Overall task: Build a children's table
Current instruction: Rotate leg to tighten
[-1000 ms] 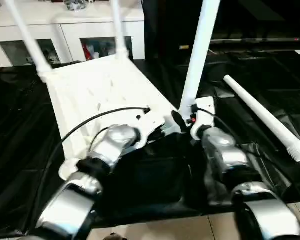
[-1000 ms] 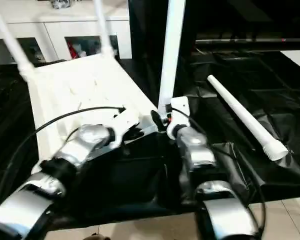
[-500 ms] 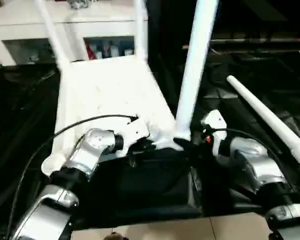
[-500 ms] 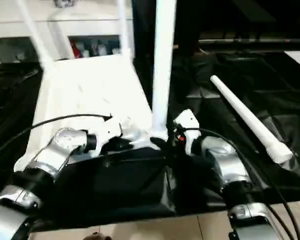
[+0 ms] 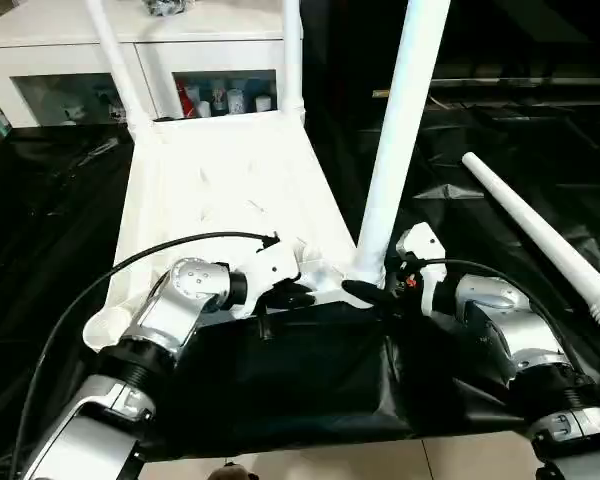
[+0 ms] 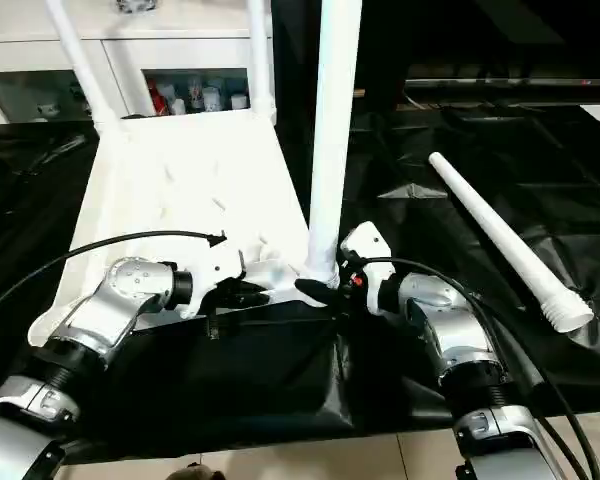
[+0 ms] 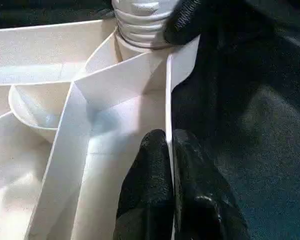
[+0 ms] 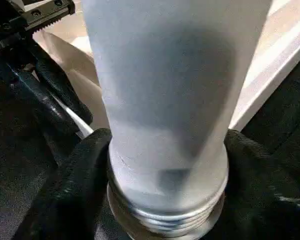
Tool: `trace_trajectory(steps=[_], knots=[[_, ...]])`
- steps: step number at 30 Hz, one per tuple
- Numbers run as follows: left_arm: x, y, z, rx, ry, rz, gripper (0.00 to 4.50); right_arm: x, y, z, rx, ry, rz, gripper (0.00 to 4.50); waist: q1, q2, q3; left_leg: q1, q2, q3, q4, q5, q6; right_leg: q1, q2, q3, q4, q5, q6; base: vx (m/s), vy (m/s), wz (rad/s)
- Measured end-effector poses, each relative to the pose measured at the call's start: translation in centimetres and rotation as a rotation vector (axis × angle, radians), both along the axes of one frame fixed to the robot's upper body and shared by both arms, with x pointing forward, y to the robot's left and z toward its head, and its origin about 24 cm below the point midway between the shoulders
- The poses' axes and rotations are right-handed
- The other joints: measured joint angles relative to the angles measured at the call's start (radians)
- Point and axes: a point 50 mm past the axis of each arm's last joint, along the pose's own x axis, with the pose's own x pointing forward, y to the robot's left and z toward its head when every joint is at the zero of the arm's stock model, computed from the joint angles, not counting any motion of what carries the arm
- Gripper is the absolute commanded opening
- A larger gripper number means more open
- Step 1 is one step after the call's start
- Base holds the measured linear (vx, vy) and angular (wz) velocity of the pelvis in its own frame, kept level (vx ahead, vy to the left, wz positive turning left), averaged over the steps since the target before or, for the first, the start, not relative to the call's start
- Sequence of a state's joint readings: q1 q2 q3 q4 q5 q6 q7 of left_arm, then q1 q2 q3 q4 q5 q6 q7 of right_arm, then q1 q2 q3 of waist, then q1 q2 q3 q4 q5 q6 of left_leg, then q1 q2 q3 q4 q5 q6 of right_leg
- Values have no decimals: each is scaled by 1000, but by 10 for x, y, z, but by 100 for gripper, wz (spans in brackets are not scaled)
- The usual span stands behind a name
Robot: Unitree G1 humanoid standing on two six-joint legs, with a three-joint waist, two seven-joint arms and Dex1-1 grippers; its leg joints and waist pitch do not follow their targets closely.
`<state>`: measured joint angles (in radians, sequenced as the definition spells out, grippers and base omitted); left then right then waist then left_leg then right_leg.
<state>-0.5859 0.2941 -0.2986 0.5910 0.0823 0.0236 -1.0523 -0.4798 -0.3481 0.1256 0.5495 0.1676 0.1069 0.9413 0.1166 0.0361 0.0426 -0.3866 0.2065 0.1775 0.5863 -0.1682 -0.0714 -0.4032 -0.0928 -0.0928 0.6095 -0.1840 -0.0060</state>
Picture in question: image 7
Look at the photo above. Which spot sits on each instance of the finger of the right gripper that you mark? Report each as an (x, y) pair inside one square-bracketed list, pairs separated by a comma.
[(185, 25)]

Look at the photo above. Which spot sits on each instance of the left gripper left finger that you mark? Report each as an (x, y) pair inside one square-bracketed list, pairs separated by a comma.
[(150, 180)]

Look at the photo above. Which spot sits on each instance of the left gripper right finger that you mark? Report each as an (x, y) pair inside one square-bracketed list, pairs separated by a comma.
[(200, 195)]

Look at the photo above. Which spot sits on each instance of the white plastic table leg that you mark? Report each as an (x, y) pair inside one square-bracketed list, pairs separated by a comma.
[(142, 25)]

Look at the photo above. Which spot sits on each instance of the white plastic table top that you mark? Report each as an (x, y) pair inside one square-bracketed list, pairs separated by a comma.
[(40, 150)]

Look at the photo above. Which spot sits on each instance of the black table mat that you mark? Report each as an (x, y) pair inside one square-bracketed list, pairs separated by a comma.
[(265, 137)]

